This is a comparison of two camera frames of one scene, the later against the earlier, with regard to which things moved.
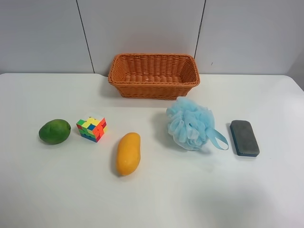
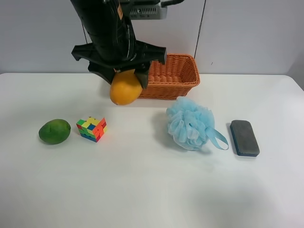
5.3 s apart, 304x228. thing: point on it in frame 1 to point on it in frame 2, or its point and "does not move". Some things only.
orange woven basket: [154, 76] does not move
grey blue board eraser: [245, 140] does not move
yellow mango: [128, 156] to [125, 88]
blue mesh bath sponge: [190, 126] does not move
